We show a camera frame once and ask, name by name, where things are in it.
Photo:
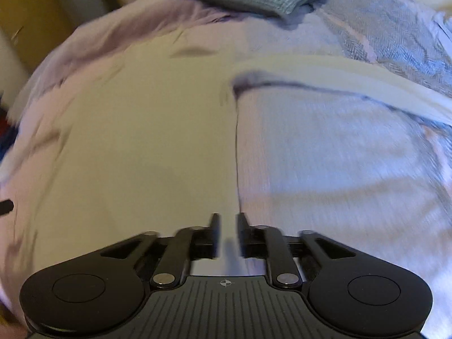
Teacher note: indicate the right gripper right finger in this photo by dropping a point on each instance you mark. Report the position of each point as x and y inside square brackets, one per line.
[270, 245]

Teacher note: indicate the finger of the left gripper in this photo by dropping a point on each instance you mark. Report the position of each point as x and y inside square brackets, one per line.
[6, 207]

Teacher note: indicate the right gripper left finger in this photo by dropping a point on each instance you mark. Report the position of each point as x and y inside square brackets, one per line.
[181, 250]

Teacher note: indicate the cream long-sleeve shirt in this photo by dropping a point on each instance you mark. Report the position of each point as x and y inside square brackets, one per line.
[296, 142]

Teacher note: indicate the pink bed sheet duvet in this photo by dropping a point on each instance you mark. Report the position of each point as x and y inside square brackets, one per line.
[151, 31]

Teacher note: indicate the grey herringbone blanket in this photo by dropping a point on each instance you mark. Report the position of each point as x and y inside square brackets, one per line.
[402, 36]

